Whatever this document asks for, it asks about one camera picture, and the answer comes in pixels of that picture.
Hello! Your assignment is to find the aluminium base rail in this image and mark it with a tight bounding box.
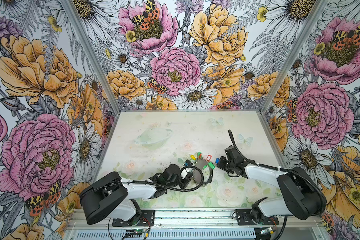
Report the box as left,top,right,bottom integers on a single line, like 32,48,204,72
67,206,323,232

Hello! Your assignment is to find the white vented panel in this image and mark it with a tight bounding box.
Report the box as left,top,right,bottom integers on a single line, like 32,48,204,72
72,228,256,240

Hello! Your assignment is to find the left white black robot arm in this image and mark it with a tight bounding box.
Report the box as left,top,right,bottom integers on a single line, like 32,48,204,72
80,164,204,226

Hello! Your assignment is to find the right black corrugated cable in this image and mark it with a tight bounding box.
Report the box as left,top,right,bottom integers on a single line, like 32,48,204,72
227,129,327,215

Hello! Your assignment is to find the large metal keyring with keys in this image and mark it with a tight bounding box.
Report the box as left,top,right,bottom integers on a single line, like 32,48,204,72
191,152,213,187

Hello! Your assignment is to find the black corrugated cable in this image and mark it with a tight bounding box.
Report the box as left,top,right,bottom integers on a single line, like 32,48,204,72
128,165,205,193
227,129,327,215

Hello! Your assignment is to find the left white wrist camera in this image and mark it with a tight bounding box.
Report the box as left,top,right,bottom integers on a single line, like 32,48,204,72
181,160,194,180

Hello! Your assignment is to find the left black corrugated cable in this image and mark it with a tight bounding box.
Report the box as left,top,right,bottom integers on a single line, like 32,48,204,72
128,165,205,193

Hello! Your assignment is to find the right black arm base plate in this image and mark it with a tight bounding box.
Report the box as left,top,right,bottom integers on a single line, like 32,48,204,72
231,209,279,226

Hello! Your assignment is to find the green circuit board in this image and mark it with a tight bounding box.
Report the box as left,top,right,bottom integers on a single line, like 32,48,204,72
122,229,148,240

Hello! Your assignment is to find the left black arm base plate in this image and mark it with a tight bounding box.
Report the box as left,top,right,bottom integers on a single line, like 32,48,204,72
112,210,156,227

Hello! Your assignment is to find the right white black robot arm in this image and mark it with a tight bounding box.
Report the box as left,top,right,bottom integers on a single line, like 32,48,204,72
216,146,327,224

